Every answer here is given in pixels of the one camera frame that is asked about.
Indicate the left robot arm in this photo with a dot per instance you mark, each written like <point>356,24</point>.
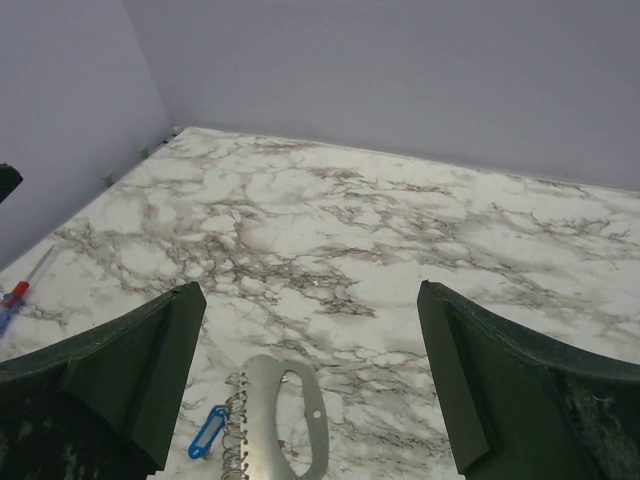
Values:
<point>10,179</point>

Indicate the red blue screwdriver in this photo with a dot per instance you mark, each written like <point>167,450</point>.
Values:
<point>14,300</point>

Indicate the blue key tag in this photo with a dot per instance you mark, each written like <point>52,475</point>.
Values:
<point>211,429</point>

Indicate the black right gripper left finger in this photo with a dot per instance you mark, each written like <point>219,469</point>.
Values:
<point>102,404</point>

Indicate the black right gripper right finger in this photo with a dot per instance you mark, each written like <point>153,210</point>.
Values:
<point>518,404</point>

